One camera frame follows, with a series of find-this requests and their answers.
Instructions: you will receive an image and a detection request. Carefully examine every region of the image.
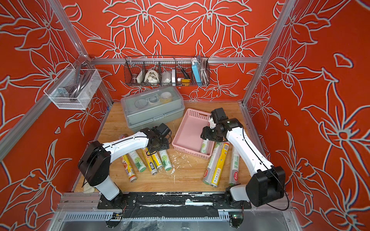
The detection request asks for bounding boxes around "pink plastic basket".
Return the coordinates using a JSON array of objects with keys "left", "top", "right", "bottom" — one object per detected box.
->
[{"left": 172, "top": 108, "right": 214, "bottom": 160}]

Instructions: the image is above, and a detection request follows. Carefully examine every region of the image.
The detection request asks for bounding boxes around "long yellow wrap roll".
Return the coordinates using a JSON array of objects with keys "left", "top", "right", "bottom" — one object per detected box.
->
[{"left": 211, "top": 141, "right": 230, "bottom": 188}]

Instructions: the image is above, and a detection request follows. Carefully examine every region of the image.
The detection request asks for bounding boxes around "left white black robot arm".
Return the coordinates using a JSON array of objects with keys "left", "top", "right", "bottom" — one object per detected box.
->
[{"left": 78, "top": 123, "right": 172, "bottom": 201}]

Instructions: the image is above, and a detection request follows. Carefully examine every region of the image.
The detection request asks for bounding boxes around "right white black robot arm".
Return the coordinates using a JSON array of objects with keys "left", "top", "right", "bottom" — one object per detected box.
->
[{"left": 200, "top": 108, "right": 288, "bottom": 207}]

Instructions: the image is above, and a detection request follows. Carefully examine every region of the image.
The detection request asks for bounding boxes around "green capped wrap roll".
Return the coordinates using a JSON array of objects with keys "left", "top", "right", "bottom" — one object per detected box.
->
[{"left": 129, "top": 151, "right": 146, "bottom": 172}]

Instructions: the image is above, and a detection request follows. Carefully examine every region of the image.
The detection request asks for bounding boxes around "short red yellow wrap roll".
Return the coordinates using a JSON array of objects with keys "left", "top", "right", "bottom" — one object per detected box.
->
[{"left": 120, "top": 155, "right": 137, "bottom": 183}]

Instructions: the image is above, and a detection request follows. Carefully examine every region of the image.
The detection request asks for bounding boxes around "long white green wrap roll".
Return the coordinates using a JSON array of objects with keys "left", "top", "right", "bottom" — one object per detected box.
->
[{"left": 203, "top": 142, "right": 221, "bottom": 185}]

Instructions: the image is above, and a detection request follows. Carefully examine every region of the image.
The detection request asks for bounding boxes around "grey lidded storage box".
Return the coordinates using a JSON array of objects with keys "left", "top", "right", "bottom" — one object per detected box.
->
[{"left": 120, "top": 87, "right": 185, "bottom": 132}]

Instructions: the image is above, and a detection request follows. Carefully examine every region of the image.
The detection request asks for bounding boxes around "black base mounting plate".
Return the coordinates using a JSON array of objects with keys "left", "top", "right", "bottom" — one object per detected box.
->
[{"left": 97, "top": 192, "right": 252, "bottom": 210}]

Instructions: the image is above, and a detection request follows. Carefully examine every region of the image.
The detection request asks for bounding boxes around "white cloth glove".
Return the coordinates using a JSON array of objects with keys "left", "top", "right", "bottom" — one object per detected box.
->
[{"left": 83, "top": 183, "right": 95, "bottom": 193}]

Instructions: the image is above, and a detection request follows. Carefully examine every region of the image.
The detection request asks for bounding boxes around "black handled screwdriver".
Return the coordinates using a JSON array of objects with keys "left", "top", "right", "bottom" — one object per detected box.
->
[{"left": 173, "top": 57, "right": 190, "bottom": 80}]

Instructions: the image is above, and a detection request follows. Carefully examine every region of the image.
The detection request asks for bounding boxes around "blue box in wire basket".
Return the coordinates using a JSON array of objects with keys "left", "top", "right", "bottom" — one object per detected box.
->
[{"left": 191, "top": 58, "right": 202, "bottom": 86}]

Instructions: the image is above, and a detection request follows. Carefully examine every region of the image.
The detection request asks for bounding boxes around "black wire wall basket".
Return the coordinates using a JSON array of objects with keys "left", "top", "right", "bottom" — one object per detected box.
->
[{"left": 124, "top": 55, "right": 211, "bottom": 87}]

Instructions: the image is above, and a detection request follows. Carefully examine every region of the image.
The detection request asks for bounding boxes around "clear wall bin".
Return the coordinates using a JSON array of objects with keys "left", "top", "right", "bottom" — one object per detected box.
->
[{"left": 44, "top": 65, "right": 102, "bottom": 110}]

